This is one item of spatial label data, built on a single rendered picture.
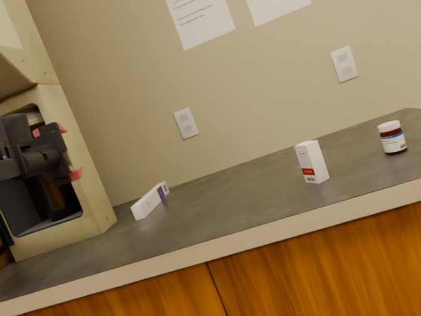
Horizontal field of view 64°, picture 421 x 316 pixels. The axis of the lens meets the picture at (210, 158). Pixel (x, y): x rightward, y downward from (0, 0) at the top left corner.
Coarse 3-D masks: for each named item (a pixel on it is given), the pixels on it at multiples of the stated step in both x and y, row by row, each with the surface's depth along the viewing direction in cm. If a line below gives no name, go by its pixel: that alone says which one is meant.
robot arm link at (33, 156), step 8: (16, 144) 64; (24, 144) 66; (8, 152) 64; (16, 152) 64; (24, 152) 66; (32, 152) 67; (40, 152) 69; (16, 160) 65; (24, 160) 65; (32, 160) 66; (40, 160) 68; (16, 168) 65; (24, 168) 65; (32, 168) 66; (40, 168) 68; (16, 176) 66; (24, 176) 65
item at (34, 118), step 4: (28, 108) 103; (32, 108) 103; (36, 108) 104; (16, 112) 102; (20, 112) 102; (24, 112) 102; (28, 112) 102; (32, 112) 102; (36, 112) 103; (40, 112) 104; (28, 116) 101; (32, 116) 102; (36, 116) 102; (40, 116) 103; (28, 120) 101; (32, 120) 101; (36, 120) 102; (40, 120) 102; (32, 124) 101; (36, 124) 116; (40, 124) 116; (44, 124) 116; (32, 128) 115; (36, 128) 116
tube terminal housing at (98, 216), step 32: (0, 0) 92; (0, 32) 94; (32, 32) 101; (32, 64) 95; (32, 96) 96; (64, 96) 106; (64, 128) 100; (96, 192) 105; (64, 224) 102; (96, 224) 101
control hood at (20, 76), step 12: (0, 48) 85; (12, 48) 89; (0, 60) 86; (12, 60) 88; (24, 60) 93; (0, 72) 89; (12, 72) 89; (24, 72) 91; (0, 84) 91; (12, 84) 92; (24, 84) 93; (0, 96) 94
